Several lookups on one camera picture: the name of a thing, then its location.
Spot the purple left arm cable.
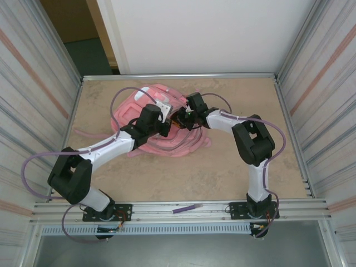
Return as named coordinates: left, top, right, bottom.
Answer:
left=21, top=86, right=161, bottom=245

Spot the aluminium frame post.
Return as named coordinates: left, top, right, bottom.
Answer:
left=276, top=0, right=326, bottom=77
left=33, top=0, right=84, bottom=81

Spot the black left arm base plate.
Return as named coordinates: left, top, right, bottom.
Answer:
left=82, top=203, right=133, bottom=223

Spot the grey slotted cable duct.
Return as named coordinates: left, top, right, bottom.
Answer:
left=41, top=224, right=253, bottom=236

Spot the tan wooden door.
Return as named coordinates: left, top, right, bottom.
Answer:
left=85, top=0, right=120, bottom=75

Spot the white door frame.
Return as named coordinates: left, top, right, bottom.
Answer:
left=96, top=0, right=130, bottom=76

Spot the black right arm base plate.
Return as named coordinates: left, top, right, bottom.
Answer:
left=228, top=201, right=280, bottom=220

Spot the long aluminium mounting rail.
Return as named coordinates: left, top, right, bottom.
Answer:
left=32, top=200, right=333, bottom=225

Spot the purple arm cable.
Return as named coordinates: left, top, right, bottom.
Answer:
left=21, top=86, right=161, bottom=245
left=200, top=93, right=287, bottom=239

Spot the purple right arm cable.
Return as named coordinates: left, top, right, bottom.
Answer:
left=200, top=93, right=287, bottom=239

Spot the grey metal base panel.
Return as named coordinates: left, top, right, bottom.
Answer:
left=27, top=222, right=334, bottom=267

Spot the pink student backpack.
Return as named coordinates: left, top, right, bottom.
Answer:
left=74, top=82, right=212, bottom=160

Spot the purple pen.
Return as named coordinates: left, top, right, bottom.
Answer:
left=172, top=203, right=201, bottom=214

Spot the aluminium table edge rail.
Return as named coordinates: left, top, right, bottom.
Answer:
left=49, top=78, right=84, bottom=203
left=274, top=77, right=318, bottom=200
left=81, top=72, right=279, bottom=82

